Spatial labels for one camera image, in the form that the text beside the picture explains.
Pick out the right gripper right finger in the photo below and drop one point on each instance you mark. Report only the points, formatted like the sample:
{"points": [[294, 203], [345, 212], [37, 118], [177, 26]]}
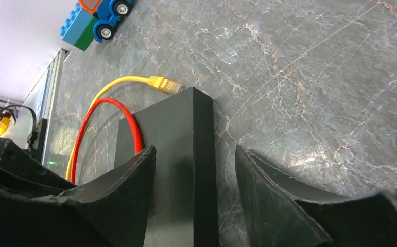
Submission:
{"points": [[280, 210]]}

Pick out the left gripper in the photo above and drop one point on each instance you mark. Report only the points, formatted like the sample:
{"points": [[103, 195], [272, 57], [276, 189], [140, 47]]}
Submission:
{"points": [[22, 174]]}

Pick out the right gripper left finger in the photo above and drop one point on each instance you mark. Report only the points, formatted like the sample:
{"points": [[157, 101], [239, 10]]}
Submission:
{"points": [[111, 210]]}

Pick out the black network switch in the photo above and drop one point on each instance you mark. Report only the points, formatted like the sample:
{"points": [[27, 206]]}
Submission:
{"points": [[183, 211]]}

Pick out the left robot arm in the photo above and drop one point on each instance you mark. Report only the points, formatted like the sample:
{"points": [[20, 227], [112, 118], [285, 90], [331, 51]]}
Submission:
{"points": [[31, 138]]}

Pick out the blue orange toy bricks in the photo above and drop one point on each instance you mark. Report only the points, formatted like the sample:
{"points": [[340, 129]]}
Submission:
{"points": [[94, 21]]}

